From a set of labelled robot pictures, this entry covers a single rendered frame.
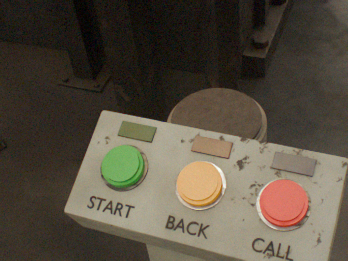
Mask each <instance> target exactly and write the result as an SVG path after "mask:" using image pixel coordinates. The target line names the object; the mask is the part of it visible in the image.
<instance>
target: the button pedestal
mask: <svg viewBox="0 0 348 261"><path fill-rule="evenodd" d="M122 121H128V122H133V123H138V124H143V125H148V126H153V127H157V129H156V132H155V135H154V138H153V141H152V143H151V142H146V141H141V140H137V139H131V138H127V137H122V136H118V132H119V129H120V127H121V124H122ZM196 135H197V136H202V137H207V138H212V139H217V140H222V141H228V142H232V143H233V146H232V149H231V152H230V156H229V159H227V158H222V157H217V156H212V155H208V154H202V153H198V152H193V151H191V148H192V145H193V142H194V139H195V136H196ZM122 145H127V146H132V147H134V148H136V149H137V150H138V151H139V152H140V154H141V155H142V157H143V159H144V172H143V174H142V176H141V178H140V179H139V180H138V181H137V182H136V183H135V184H133V185H131V186H129V187H124V188H120V187H115V186H113V185H111V184H110V183H109V182H108V181H107V180H106V179H105V178H104V176H103V174H102V162H103V159H104V157H105V156H106V154H107V153H108V152H109V151H110V150H112V149H113V148H115V147H118V146H122ZM276 151H277V152H282V153H287V154H292V155H297V156H302V157H307V158H312V159H316V164H315V168H314V173H313V176H312V177H311V176H306V175H301V174H298V173H293V172H288V171H283V170H278V169H274V168H271V166H272V162H273V159H274V155H275V152H276ZM194 162H206V163H209V164H211V165H213V166H214V167H215V168H216V169H217V170H218V171H219V173H220V175H221V178H222V183H223V184H222V190H221V193H220V195H219V197H218V198H217V199H216V200H215V201H214V202H212V203H211V204H209V205H206V206H202V207H197V206H192V205H190V204H188V203H186V202H185V201H184V200H183V199H182V197H181V196H180V194H179V192H178V189H177V179H178V176H179V174H180V172H181V171H182V169H183V168H185V167H186V166H187V165H189V164H191V163H194ZM347 173H348V159H347V158H345V157H339V156H334V155H329V154H324V153H319V152H313V151H308V150H303V149H298V148H293V147H288V146H283V145H279V144H274V143H268V142H263V141H258V140H253V139H248V138H243V137H238V136H232V135H227V134H222V133H217V132H212V131H208V130H203V129H198V128H193V127H187V126H182V125H177V124H172V123H167V122H162V121H157V120H151V119H146V118H141V117H136V116H132V115H127V114H122V113H117V112H112V111H106V110H104V111H102V112H101V115H100V117H99V120H98V123H97V125H96V128H95V131H94V134H93V136H92V139H91V141H90V144H89V147H88V149H87V152H86V154H85V157H84V159H83V162H82V165H81V167H80V170H79V173H78V175H77V178H76V180H75V183H74V186H73V188H72V191H71V194H70V196H69V199H68V202H67V204H66V207H65V213H66V214H67V215H69V216H70V217H71V218H72V219H74V220H75V221H76V222H78V223H79V224H80V225H82V226H84V227H87V228H91V229H95V230H99V231H102V232H105V233H109V234H113V235H116V236H120V237H124V238H127V239H131V240H135V241H139V242H142V243H146V246H147V250H148V254H149V258H150V261H330V257H331V252H332V247H333V243H334V238H335V234H336V229H337V223H338V219H339V214H340V209H341V204H342V199H343V194H344V189H345V185H346V180H347ZM277 180H290V181H293V182H295V183H297V184H299V185H300V186H301V187H302V188H303V189H304V191H305V193H306V195H307V198H308V210H307V213H306V215H305V217H304V218H303V219H302V220H301V221H300V222H299V223H298V224H296V225H294V226H290V227H278V226H275V225H273V224H271V223H269V222H268V221H267V220H266V219H265V218H264V216H263V214H262V212H261V209H260V205H259V200H260V196H261V193H262V191H263V190H264V188H265V187H266V186H267V185H268V184H270V183H271V182H274V181H277Z"/></svg>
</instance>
